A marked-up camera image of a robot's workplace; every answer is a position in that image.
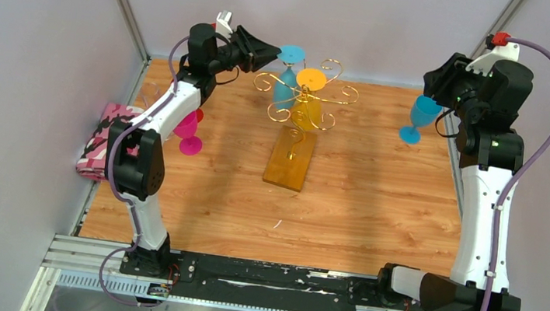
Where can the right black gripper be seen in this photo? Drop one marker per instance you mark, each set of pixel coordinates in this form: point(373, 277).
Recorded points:
point(437, 82)

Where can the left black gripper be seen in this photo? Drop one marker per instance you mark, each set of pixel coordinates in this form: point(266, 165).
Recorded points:
point(254, 54)

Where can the blue wine glass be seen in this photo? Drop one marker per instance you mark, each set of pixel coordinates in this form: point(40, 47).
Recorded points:
point(424, 112)
point(284, 91)

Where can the yellow wine glass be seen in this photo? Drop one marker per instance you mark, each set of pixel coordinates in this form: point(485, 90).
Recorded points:
point(305, 113)

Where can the red wine glass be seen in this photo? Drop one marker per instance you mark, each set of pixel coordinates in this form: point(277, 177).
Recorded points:
point(200, 115)

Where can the pink wine glass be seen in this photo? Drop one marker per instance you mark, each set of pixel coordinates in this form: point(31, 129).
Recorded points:
point(186, 130)

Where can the clear wine glass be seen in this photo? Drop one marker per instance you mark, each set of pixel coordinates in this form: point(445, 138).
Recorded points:
point(149, 94)

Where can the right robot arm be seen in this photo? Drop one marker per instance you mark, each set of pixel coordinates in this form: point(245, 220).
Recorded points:
point(490, 160)

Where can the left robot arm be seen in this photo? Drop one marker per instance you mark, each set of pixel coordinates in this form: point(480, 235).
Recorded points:
point(135, 165)

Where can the wooden rack base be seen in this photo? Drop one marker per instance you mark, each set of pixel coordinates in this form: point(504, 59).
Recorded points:
point(288, 164)

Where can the pink camouflage cloth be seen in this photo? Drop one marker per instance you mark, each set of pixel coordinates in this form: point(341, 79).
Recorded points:
point(92, 163)

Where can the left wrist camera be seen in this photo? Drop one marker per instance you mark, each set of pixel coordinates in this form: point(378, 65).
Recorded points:
point(223, 24)

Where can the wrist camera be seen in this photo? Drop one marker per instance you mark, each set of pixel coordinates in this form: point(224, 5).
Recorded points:
point(223, 24)
point(500, 48)

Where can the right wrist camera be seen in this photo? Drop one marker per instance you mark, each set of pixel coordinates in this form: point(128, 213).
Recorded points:
point(500, 48)

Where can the gold wire glass rack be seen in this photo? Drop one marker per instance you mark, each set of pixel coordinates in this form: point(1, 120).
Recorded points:
point(333, 69)

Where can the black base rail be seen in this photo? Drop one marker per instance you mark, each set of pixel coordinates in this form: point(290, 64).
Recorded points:
point(215, 281)

